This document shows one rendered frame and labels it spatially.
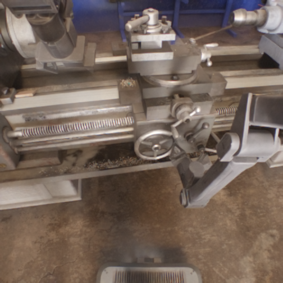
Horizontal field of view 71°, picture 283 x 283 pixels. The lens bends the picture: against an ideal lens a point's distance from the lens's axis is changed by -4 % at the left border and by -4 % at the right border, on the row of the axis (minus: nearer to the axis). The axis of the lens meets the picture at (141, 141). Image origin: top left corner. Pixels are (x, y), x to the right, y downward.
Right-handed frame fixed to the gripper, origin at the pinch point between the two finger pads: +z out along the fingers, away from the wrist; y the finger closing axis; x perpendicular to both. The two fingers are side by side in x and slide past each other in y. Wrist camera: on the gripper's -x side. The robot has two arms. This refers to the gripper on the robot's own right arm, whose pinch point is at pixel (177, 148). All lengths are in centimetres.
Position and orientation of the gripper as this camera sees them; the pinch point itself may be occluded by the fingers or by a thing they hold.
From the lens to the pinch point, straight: 91.4
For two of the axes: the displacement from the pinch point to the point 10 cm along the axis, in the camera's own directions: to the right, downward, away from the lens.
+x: -8.5, 4.5, 2.9
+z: -1.6, -7.4, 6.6
